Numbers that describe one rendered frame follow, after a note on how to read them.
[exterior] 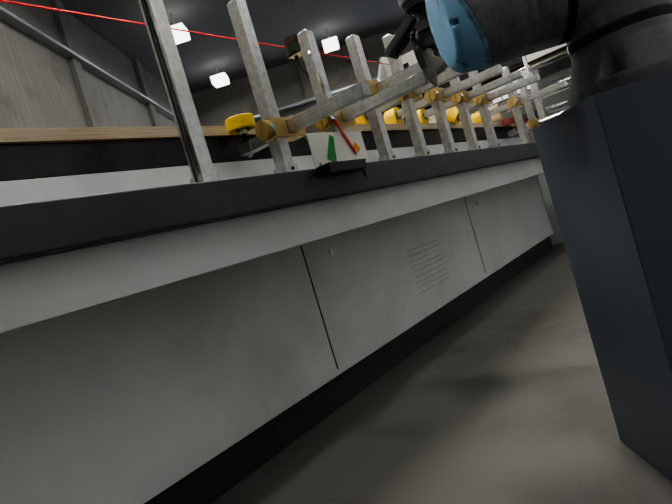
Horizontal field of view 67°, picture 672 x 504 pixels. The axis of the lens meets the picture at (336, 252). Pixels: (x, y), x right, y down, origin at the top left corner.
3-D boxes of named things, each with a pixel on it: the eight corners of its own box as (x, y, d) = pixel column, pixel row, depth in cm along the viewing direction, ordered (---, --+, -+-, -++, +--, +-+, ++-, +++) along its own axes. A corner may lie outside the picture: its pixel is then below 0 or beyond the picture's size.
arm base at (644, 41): (660, 89, 89) (645, 33, 89) (741, 51, 70) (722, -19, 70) (553, 121, 90) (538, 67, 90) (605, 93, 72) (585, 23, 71)
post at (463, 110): (481, 154, 228) (451, 50, 227) (478, 155, 225) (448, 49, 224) (474, 157, 230) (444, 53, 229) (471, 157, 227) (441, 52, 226)
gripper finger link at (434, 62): (447, 77, 127) (436, 41, 127) (426, 87, 131) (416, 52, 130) (452, 78, 129) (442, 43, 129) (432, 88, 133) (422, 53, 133)
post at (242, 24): (299, 180, 130) (244, -3, 129) (290, 182, 128) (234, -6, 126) (290, 184, 133) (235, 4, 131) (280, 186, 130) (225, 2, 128)
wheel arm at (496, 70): (503, 72, 195) (501, 63, 195) (500, 72, 192) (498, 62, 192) (395, 120, 226) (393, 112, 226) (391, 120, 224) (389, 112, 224)
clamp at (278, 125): (308, 134, 135) (302, 116, 135) (273, 135, 124) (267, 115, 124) (291, 142, 139) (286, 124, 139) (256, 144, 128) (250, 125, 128)
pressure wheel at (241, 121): (263, 155, 147) (252, 116, 146) (264, 149, 139) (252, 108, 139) (236, 162, 145) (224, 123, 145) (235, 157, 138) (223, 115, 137)
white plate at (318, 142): (370, 162, 156) (361, 130, 155) (317, 169, 135) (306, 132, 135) (369, 163, 156) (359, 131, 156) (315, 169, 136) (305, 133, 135)
